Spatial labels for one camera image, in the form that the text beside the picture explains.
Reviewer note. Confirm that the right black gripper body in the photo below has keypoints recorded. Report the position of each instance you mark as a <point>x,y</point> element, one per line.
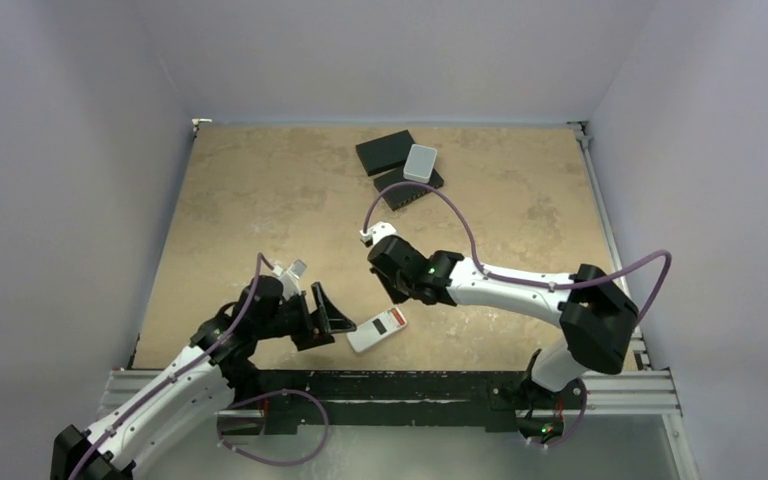
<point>384,266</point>

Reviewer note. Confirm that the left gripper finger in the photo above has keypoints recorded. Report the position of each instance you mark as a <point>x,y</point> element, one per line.
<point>328,319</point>
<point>320,339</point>

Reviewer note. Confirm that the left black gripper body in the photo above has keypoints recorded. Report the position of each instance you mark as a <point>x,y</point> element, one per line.
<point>297,322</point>

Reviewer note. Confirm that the red orange battery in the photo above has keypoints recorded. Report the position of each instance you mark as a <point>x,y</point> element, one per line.
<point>396,319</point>

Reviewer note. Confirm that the white remote control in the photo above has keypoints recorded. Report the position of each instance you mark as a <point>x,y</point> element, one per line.
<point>372,332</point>

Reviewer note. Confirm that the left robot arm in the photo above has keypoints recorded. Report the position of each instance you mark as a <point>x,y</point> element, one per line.
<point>213,372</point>

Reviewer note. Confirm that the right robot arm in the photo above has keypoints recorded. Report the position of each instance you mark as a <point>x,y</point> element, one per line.
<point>595,316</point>

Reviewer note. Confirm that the black box front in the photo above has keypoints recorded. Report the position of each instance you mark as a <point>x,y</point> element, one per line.
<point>400,197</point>

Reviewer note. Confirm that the black box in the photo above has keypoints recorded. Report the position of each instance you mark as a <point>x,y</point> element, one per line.
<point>385,153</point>
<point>400,197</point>

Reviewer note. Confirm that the white plastic box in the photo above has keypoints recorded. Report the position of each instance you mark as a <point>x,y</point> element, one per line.
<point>420,163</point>

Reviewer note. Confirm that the black box rear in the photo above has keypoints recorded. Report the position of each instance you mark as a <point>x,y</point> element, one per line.
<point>385,153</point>

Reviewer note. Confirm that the black base bar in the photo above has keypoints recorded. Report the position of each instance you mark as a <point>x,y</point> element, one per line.
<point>495,401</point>

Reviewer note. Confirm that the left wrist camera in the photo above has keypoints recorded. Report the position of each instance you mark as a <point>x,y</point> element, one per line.
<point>290,277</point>

